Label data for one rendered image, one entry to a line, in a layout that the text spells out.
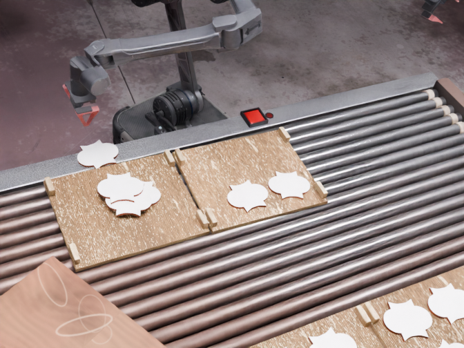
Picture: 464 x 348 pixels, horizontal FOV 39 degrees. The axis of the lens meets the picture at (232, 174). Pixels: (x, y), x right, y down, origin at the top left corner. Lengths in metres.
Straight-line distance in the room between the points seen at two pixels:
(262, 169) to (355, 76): 2.19
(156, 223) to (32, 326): 0.52
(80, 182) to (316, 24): 2.89
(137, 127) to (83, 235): 1.40
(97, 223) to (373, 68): 2.80
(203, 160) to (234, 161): 0.10
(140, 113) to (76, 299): 1.79
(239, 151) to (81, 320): 0.86
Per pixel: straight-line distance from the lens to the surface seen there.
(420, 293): 2.05
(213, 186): 2.12
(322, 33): 4.61
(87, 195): 2.08
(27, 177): 2.17
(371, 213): 2.21
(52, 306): 1.73
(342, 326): 1.91
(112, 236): 1.97
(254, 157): 2.24
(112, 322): 1.69
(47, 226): 2.03
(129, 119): 3.35
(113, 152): 2.22
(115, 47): 1.95
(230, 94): 3.94
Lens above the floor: 2.50
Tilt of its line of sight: 46 degrees down
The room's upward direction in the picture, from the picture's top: 11 degrees clockwise
